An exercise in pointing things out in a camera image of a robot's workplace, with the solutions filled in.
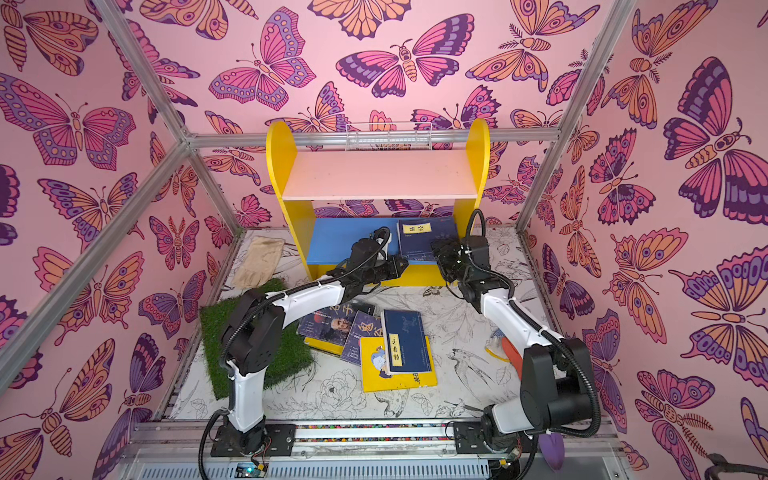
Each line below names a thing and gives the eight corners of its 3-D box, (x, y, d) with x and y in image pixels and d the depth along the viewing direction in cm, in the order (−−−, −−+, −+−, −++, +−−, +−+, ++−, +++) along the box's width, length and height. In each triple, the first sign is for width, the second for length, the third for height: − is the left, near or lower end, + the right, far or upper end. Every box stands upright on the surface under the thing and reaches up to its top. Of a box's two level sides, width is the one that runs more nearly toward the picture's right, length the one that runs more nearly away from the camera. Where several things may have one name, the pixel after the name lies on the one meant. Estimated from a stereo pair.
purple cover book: (342, 364, 87) (339, 356, 83) (360, 320, 96) (358, 310, 91) (369, 372, 86) (367, 364, 81) (384, 327, 95) (384, 317, 90)
